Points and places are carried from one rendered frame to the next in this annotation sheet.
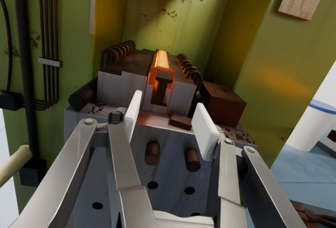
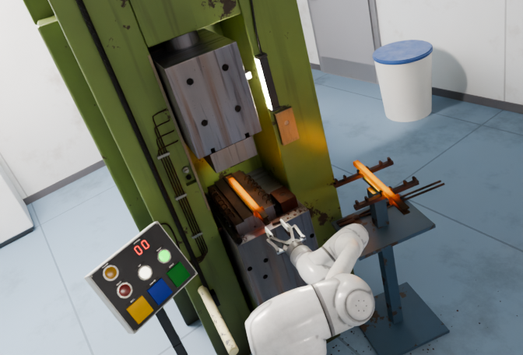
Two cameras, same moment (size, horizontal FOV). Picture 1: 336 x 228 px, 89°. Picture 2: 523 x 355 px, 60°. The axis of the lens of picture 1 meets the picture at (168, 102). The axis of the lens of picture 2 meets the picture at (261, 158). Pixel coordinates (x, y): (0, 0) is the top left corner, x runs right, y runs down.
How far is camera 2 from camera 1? 179 cm
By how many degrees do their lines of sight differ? 11
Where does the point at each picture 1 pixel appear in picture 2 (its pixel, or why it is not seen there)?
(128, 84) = (248, 222)
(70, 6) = (195, 205)
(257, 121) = (311, 187)
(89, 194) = (259, 273)
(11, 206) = not seen: outside the picture
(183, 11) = not seen: hidden behind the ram
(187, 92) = (271, 209)
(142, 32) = (203, 170)
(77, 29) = (201, 212)
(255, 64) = (289, 166)
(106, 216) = (271, 279)
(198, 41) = not seen: hidden behind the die
